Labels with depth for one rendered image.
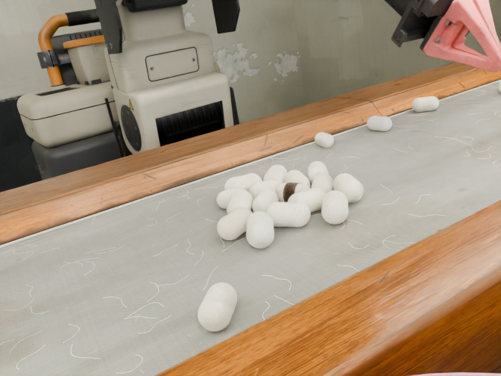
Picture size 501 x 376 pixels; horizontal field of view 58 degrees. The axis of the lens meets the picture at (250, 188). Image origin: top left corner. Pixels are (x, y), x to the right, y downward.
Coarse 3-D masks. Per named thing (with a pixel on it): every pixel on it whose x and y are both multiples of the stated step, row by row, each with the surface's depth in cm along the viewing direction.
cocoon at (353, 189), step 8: (344, 176) 40; (352, 176) 41; (336, 184) 40; (344, 184) 39; (352, 184) 39; (360, 184) 39; (344, 192) 39; (352, 192) 39; (360, 192) 39; (352, 200) 39
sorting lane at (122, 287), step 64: (448, 128) 56; (192, 192) 49; (384, 192) 41; (448, 192) 39; (0, 256) 42; (64, 256) 39; (128, 256) 37; (192, 256) 36; (256, 256) 34; (320, 256) 32; (384, 256) 31; (0, 320) 31; (64, 320) 30; (128, 320) 29; (192, 320) 28; (256, 320) 27
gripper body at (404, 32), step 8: (392, 0) 51; (400, 0) 50; (408, 0) 49; (416, 0) 46; (424, 0) 45; (400, 8) 50; (408, 8) 47; (416, 8) 46; (408, 16) 47; (416, 16) 48; (424, 16) 49; (432, 16) 49; (400, 24) 48; (408, 24) 48; (416, 24) 49; (424, 24) 50; (400, 32) 48; (408, 32) 49; (416, 32) 50; (424, 32) 50; (392, 40) 50; (400, 40) 49; (408, 40) 50
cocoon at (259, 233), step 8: (256, 216) 35; (264, 216) 35; (248, 224) 35; (256, 224) 34; (264, 224) 34; (272, 224) 35; (248, 232) 34; (256, 232) 34; (264, 232) 34; (272, 232) 34; (248, 240) 34; (256, 240) 34; (264, 240) 34; (272, 240) 34
